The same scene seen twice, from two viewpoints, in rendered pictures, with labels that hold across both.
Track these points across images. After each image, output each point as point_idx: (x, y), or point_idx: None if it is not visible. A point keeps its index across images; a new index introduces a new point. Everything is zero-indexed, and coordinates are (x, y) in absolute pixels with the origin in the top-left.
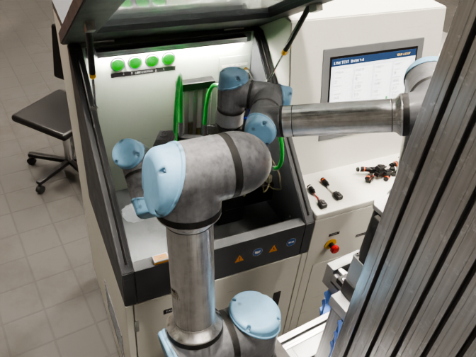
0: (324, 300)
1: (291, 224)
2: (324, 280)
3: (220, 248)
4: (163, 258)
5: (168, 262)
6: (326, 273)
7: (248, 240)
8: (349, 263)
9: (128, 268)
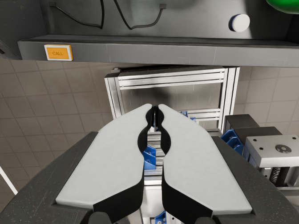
0: (233, 138)
1: (290, 60)
2: (248, 143)
3: (154, 63)
4: (61, 58)
5: (70, 61)
6: (253, 150)
7: (203, 65)
8: (286, 166)
9: (9, 55)
